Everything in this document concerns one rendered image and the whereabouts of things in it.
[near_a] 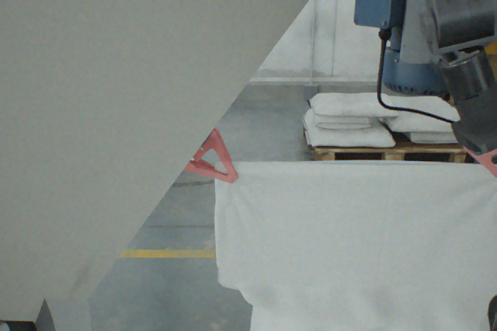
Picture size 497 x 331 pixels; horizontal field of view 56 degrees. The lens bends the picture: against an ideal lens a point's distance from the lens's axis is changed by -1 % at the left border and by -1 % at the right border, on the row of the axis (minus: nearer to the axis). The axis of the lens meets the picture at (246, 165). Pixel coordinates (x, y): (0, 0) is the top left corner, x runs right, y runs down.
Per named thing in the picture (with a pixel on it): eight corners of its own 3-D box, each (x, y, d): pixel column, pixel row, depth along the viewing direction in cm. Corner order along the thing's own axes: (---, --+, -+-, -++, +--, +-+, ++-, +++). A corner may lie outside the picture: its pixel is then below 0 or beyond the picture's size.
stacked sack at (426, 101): (375, 121, 388) (377, 103, 383) (367, 108, 428) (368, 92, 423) (457, 122, 384) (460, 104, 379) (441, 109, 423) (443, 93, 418)
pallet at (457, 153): (314, 167, 356) (315, 149, 351) (303, 135, 433) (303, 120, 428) (471, 167, 356) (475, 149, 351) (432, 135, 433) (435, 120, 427)
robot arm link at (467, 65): (441, 64, 59) (487, 43, 57) (429, 52, 65) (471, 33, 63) (460, 110, 61) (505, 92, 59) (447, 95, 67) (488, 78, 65)
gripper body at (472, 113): (495, 115, 69) (478, 71, 66) (534, 135, 59) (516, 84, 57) (453, 135, 70) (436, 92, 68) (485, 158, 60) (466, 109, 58)
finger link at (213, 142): (252, 153, 70) (206, 110, 68) (251, 169, 64) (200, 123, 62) (221, 182, 72) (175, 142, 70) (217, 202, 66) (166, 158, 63)
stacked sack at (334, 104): (311, 119, 345) (312, 101, 340) (308, 106, 384) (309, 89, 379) (402, 120, 341) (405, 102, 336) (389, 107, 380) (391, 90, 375)
